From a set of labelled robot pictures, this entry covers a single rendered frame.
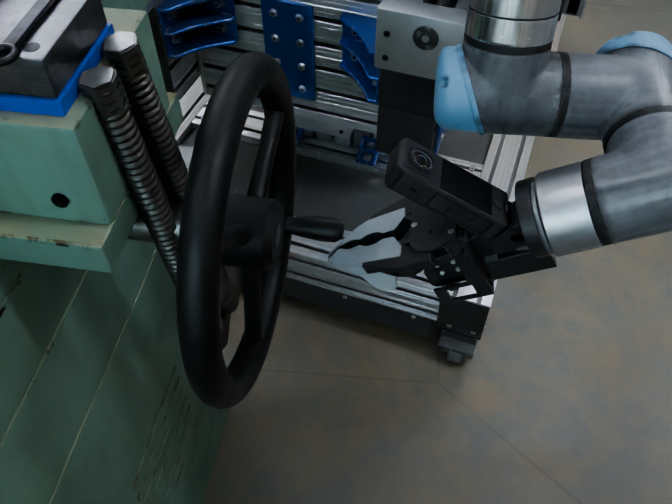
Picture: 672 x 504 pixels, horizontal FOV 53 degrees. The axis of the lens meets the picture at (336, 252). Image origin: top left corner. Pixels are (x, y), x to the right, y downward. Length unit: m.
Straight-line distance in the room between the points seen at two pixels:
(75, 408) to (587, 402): 1.03
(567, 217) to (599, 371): 0.96
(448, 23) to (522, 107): 0.30
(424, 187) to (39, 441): 0.41
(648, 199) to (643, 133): 0.06
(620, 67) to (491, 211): 0.16
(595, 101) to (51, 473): 0.60
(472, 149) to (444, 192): 1.00
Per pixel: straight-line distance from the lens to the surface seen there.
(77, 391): 0.73
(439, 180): 0.57
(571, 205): 0.57
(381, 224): 0.65
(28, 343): 0.63
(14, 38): 0.46
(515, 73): 0.60
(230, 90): 0.46
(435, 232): 0.61
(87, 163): 0.47
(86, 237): 0.51
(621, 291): 1.66
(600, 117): 0.63
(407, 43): 0.92
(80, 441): 0.75
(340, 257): 0.65
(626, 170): 0.57
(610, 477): 1.41
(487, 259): 0.63
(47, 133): 0.46
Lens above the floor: 1.23
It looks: 50 degrees down
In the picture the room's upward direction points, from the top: straight up
